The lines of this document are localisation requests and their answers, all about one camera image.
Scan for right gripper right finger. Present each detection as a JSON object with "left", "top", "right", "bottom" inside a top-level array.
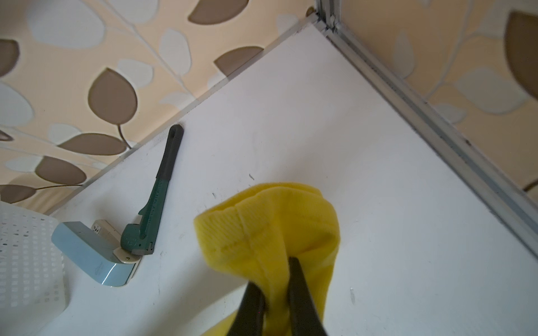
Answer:
[{"left": 288, "top": 258, "right": 327, "bottom": 336}]

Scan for white plastic basket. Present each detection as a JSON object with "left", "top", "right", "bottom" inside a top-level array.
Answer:
[{"left": 1, "top": 202, "right": 67, "bottom": 335}]

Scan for yellow trousers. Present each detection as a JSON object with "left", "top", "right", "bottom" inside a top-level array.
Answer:
[{"left": 194, "top": 183, "right": 340, "bottom": 335}]

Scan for green pipe wrench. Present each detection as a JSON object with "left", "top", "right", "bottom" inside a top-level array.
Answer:
[{"left": 120, "top": 125, "right": 184, "bottom": 256}]

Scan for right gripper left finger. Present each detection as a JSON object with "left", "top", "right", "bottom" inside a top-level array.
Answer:
[{"left": 226, "top": 282, "right": 266, "bottom": 336}]

